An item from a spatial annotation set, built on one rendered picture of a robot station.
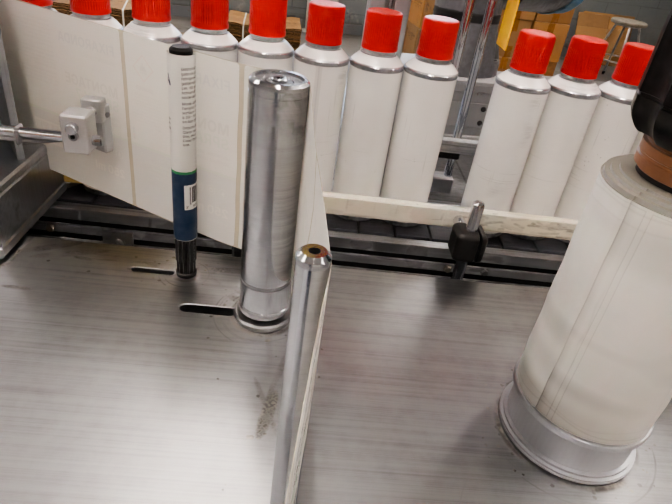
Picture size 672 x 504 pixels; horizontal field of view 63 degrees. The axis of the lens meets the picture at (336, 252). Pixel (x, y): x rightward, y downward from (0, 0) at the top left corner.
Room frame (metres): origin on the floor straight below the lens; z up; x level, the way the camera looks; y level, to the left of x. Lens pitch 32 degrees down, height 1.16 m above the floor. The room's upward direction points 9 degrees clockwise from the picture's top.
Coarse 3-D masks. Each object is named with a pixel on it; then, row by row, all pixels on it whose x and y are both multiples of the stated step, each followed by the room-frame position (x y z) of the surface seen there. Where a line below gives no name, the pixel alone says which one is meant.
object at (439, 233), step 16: (64, 192) 0.48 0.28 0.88; (80, 192) 0.49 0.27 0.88; (128, 208) 0.47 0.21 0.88; (336, 224) 0.50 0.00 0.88; (352, 224) 0.50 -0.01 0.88; (368, 224) 0.51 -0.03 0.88; (384, 224) 0.51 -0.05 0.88; (432, 240) 0.50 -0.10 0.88; (448, 240) 0.50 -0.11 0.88; (496, 240) 0.52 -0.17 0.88; (512, 240) 0.52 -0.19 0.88; (528, 240) 0.53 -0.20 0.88; (544, 240) 0.53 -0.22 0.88
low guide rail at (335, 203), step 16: (336, 208) 0.49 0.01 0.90; (352, 208) 0.49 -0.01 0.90; (368, 208) 0.49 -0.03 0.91; (384, 208) 0.49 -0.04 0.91; (400, 208) 0.50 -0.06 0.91; (416, 208) 0.50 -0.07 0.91; (432, 208) 0.50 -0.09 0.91; (448, 208) 0.50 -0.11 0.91; (464, 208) 0.51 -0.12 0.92; (432, 224) 0.50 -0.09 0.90; (448, 224) 0.50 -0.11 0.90; (480, 224) 0.50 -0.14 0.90; (496, 224) 0.50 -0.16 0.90; (512, 224) 0.51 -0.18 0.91; (528, 224) 0.51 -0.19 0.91; (544, 224) 0.51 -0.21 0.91; (560, 224) 0.51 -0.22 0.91; (576, 224) 0.51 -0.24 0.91
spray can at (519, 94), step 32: (544, 32) 0.55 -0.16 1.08; (512, 64) 0.54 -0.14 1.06; (544, 64) 0.53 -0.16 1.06; (512, 96) 0.52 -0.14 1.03; (544, 96) 0.52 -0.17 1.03; (512, 128) 0.52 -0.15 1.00; (480, 160) 0.53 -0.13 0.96; (512, 160) 0.52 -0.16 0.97; (480, 192) 0.52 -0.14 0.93; (512, 192) 0.52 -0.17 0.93
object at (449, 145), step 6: (390, 138) 0.56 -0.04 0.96; (444, 138) 0.57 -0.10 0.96; (450, 138) 0.58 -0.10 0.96; (456, 138) 0.58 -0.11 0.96; (444, 144) 0.57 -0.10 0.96; (450, 144) 0.57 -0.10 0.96; (456, 144) 0.57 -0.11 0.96; (462, 144) 0.57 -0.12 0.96; (468, 144) 0.57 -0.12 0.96; (474, 144) 0.57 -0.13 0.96; (444, 150) 0.57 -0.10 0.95; (450, 150) 0.57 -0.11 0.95; (456, 150) 0.57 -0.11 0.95; (462, 150) 0.57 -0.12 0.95; (468, 150) 0.57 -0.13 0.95; (474, 150) 0.57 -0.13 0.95
